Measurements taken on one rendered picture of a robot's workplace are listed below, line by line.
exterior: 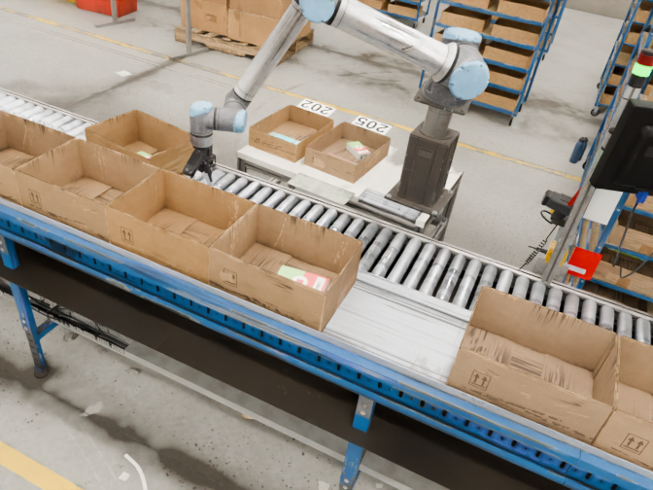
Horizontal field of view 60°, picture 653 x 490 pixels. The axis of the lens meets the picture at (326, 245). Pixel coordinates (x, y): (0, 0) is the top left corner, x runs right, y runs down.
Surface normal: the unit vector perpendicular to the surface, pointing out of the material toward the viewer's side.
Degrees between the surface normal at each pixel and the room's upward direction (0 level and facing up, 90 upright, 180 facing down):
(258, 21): 92
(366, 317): 0
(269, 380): 0
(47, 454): 0
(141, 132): 90
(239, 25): 90
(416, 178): 90
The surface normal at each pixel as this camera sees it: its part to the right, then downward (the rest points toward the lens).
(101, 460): 0.11, -0.79
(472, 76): 0.08, 0.68
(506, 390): -0.42, 0.52
